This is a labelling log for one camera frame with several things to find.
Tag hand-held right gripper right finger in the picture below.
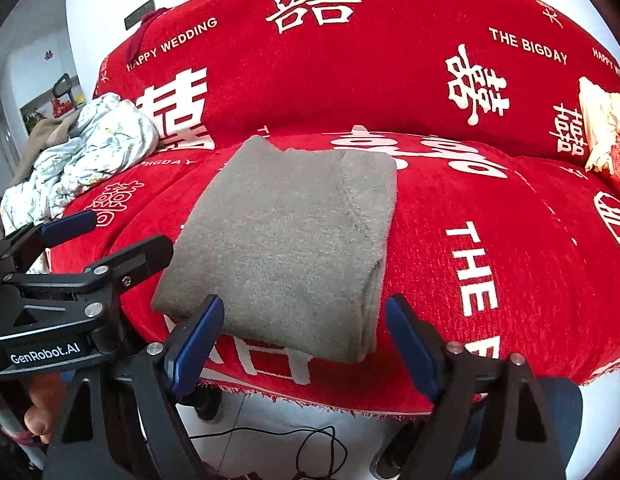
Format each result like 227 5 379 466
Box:
385 294 568 480

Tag brown cloth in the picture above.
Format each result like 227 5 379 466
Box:
12 110 83 186

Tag red printed sofa cover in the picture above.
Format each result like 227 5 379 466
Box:
47 0 620 418

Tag framed wall picture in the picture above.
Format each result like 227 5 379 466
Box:
20 87 86 133

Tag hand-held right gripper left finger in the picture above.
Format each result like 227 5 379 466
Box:
42 294 226 480

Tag dark shoe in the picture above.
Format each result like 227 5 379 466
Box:
375 425 426 480

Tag white floral cloth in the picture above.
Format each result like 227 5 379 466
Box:
0 94 161 236

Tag person's blue jeans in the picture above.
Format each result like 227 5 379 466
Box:
460 377 583 471

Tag grey knit sweater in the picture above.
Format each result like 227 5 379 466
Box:
151 135 398 365

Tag dark wall plaque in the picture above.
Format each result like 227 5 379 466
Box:
124 0 156 31

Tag cream and red cloth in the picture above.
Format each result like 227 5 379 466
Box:
577 76 620 176

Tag person's left hand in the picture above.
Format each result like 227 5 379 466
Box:
26 374 68 445

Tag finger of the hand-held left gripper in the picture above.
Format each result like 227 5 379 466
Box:
2 234 175 321
0 210 98 281

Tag black cable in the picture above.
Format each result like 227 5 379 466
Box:
190 425 348 480

